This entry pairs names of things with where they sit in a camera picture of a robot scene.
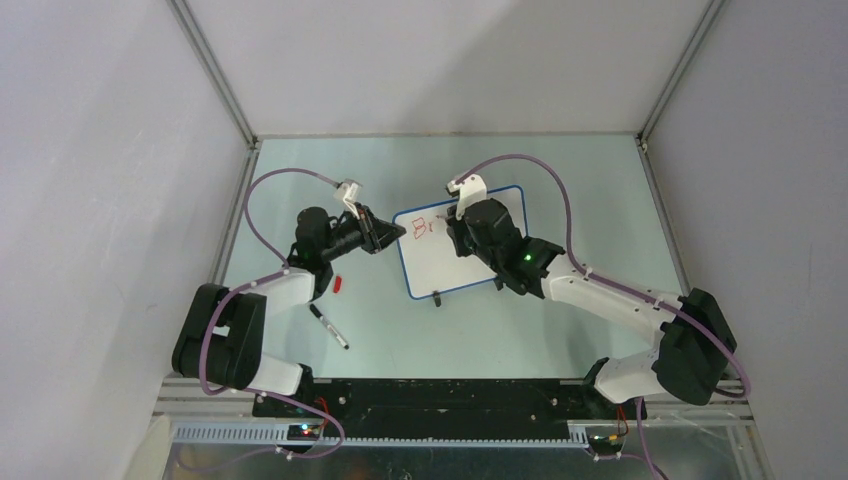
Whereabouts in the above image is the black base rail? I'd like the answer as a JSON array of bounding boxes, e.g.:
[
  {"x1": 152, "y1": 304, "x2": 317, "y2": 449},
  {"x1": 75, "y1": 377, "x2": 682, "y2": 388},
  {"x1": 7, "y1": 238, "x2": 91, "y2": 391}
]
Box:
[{"x1": 152, "y1": 377, "x2": 757, "y2": 450}]

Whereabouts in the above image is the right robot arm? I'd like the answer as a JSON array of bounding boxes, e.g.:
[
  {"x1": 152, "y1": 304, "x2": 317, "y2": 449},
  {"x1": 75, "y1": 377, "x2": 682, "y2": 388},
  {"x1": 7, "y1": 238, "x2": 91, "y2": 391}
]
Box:
[{"x1": 446, "y1": 198, "x2": 737, "y2": 418}]

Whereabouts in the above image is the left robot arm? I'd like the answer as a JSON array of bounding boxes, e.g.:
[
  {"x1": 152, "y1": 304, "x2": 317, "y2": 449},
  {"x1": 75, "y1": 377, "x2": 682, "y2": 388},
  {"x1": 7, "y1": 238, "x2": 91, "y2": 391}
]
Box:
[{"x1": 171, "y1": 203, "x2": 406, "y2": 417}]

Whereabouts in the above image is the black whiteboard marker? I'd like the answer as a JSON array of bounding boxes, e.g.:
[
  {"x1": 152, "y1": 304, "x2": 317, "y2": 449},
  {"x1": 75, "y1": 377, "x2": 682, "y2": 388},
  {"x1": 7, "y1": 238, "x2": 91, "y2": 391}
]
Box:
[{"x1": 308, "y1": 303, "x2": 350, "y2": 350}]

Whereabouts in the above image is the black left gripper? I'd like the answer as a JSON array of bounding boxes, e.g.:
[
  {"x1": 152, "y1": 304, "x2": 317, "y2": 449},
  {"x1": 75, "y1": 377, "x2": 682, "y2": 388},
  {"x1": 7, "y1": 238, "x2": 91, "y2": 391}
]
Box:
[{"x1": 320, "y1": 202, "x2": 405, "y2": 262}]

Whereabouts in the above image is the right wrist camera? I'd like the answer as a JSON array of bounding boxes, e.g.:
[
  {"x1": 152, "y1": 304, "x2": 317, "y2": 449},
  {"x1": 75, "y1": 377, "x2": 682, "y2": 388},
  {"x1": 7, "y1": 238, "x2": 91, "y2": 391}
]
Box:
[{"x1": 446, "y1": 174, "x2": 488, "y2": 220}]

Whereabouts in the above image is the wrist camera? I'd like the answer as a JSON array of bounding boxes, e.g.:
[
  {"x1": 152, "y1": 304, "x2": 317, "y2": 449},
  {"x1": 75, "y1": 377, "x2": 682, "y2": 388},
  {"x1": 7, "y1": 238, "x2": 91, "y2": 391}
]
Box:
[
  {"x1": 446, "y1": 174, "x2": 488, "y2": 220},
  {"x1": 334, "y1": 179, "x2": 362, "y2": 208}
]

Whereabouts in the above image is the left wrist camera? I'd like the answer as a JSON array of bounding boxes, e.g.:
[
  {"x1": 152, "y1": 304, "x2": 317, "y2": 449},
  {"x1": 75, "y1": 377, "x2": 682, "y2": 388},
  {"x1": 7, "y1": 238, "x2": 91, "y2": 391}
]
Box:
[{"x1": 334, "y1": 179, "x2": 362, "y2": 208}]

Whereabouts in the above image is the white blue-framed whiteboard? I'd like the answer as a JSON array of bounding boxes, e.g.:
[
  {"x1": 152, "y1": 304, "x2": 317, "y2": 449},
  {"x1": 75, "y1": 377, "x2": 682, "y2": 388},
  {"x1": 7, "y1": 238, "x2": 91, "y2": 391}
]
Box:
[{"x1": 392, "y1": 199, "x2": 495, "y2": 300}]

